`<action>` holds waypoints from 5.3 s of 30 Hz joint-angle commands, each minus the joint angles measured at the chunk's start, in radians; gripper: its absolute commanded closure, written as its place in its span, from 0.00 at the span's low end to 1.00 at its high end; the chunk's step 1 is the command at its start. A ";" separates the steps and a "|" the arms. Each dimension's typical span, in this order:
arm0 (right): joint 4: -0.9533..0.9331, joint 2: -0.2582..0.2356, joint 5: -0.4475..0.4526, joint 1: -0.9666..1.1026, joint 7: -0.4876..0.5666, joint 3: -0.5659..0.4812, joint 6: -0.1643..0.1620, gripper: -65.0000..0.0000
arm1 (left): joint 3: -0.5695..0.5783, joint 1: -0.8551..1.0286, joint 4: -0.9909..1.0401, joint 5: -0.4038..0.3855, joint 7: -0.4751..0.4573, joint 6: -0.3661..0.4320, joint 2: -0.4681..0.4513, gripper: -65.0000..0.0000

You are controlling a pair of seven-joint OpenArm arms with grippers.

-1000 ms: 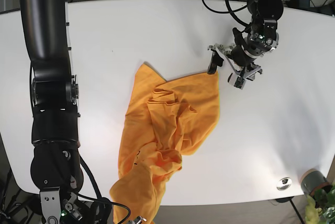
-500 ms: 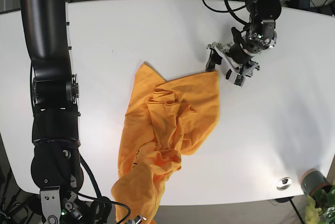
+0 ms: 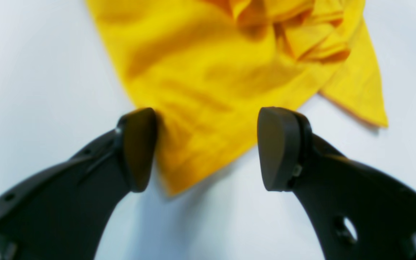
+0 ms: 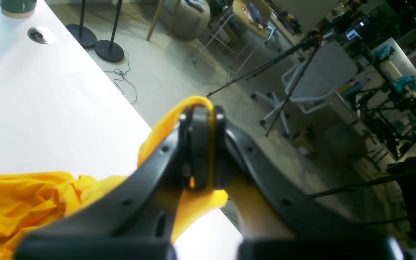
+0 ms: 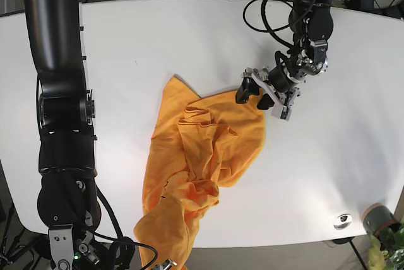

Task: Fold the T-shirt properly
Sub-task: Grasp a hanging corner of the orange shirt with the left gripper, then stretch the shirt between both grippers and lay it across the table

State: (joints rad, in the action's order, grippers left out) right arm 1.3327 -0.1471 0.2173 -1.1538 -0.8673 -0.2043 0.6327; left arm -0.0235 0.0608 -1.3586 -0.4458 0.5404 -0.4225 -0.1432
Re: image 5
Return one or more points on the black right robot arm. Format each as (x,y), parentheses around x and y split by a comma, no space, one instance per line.
(65,114)

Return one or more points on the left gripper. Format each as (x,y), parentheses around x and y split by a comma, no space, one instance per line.
(288,73)

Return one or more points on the silver table grommet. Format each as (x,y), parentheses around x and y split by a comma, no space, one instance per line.
(342,221)

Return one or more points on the orange yellow T-shirt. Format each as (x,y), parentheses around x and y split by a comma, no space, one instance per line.
(199,145)

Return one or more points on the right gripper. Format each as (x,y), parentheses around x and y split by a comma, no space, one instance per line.
(79,250)

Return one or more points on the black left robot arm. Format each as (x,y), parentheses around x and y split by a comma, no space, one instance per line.
(305,36)

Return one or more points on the grey plant pot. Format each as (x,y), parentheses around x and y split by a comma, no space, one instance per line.
(378,217)

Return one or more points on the green potted plant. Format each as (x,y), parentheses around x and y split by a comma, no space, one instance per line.
(386,251)

